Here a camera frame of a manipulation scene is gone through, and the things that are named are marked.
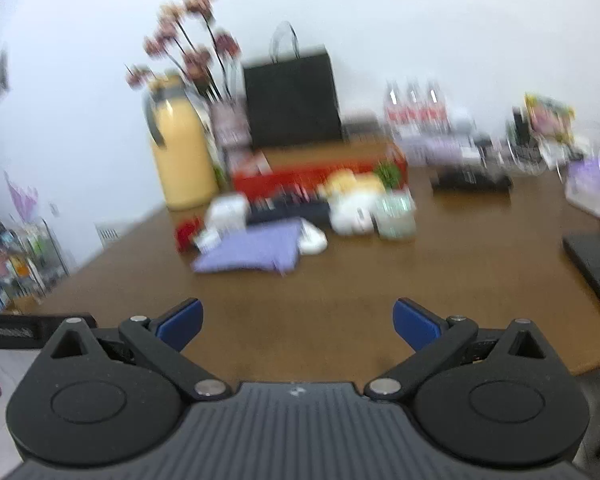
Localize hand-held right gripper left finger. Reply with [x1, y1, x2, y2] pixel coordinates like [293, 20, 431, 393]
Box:
[40, 298, 231, 402]

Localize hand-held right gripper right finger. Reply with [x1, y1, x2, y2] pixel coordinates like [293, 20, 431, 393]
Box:
[365, 297, 561, 402]

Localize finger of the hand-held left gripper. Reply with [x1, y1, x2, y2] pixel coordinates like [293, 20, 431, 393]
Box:
[0, 312, 97, 353]

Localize purple cloth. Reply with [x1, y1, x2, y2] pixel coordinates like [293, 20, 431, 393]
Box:
[191, 219, 302, 277]

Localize white cloth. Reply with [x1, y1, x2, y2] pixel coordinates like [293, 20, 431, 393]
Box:
[298, 221, 329, 257]

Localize yellow white plush toy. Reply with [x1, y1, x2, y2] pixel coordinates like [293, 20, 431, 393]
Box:
[322, 170, 387, 236]

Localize navy zip pouch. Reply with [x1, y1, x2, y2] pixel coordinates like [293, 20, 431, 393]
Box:
[246, 196, 332, 230]

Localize red cardboard box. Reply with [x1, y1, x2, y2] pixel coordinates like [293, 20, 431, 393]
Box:
[231, 141, 410, 202]

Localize black cloth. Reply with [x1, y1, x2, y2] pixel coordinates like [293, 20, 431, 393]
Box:
[431, 166, 514, 195]

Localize yellow thermos jug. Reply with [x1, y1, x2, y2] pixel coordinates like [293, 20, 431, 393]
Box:
[145, 71, 220, 212]

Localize lilac soft pouch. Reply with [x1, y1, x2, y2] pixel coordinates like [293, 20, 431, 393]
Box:
[404, 135, 463, 167]

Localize black flat case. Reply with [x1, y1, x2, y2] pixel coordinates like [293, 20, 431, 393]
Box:
[561, 231, 600, 317]

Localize pink wrapped vase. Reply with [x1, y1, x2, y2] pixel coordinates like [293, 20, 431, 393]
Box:
[209, 99, 253, 173]

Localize white round lamp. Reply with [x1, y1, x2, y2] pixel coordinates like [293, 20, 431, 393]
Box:
[447, 106, 477, 136]

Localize clear water bottle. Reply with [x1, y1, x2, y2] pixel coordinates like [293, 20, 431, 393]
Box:
[405, 79, 429, 136]
[426, 80, 451, 136]
[384, 80, 407, 136]

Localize purple plastic bag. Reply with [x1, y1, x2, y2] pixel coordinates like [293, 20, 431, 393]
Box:
[564, 156, 600, 220]

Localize colourful snack package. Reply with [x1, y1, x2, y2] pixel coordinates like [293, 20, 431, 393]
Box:
[524, 92, 577, 147]

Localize black paper bag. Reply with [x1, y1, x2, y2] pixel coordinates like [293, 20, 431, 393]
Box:
[241, 21, 344, 151]

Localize pink artificial flowers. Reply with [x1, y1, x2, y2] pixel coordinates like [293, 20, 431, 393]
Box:
[124, 0, 243, 103]

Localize wire shelf rack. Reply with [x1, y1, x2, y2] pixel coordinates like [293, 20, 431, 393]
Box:
[0, 217, 68, 313]

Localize white wall vent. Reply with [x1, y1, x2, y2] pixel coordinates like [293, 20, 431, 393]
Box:
[94, 221, 132, 250]

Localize purple wall decoration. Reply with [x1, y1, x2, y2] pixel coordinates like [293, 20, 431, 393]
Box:
[4, 171, 40, 223]

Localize dark wall fixture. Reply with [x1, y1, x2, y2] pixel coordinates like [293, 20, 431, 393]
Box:
[0, 49, 12, 103]

